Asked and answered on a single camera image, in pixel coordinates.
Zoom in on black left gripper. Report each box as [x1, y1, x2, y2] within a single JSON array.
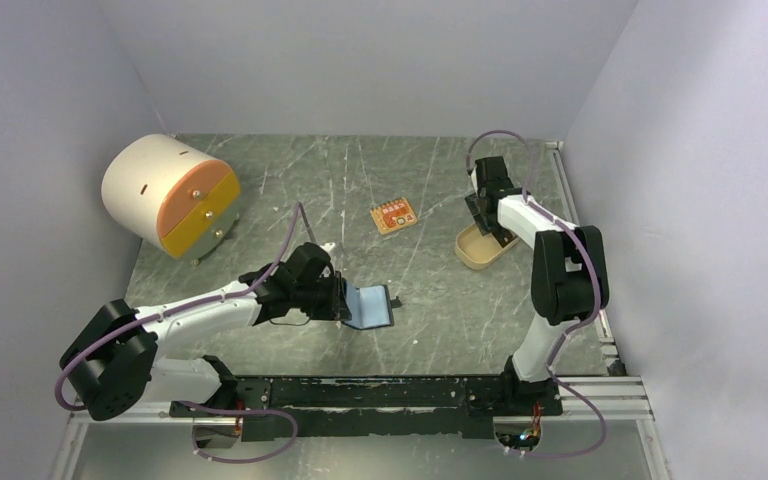
[[293, 269, 352, 320]]

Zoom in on black leather card holder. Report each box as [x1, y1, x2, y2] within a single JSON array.
[[341, 283, 403, 330]]

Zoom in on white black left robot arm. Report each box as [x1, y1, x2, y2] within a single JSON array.
[[55, 242, 363, 421]]

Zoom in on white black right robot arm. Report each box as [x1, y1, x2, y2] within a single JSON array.
[[456, 156, 609, 414]]

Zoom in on beige oval tray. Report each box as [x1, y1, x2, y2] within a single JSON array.
[[454, 225, 519, 270]]

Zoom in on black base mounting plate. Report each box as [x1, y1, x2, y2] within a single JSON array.
[[169, 372, 563, 442]]

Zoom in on round cabinet with coloured drawers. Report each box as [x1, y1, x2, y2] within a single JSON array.
[[101, 134, 242, 264]]

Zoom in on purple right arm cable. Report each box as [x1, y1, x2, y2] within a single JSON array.
[[464, 129, 609, 460]]

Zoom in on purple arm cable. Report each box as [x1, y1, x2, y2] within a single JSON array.
[[54, 201, 322, 465], [464, 129, 609, 460]]

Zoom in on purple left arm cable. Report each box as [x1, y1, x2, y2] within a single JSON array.
[[54, 201, 322, 465]]

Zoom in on aluminium frame rail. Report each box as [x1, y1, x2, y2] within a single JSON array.
[[49, 142, 673, 480]]

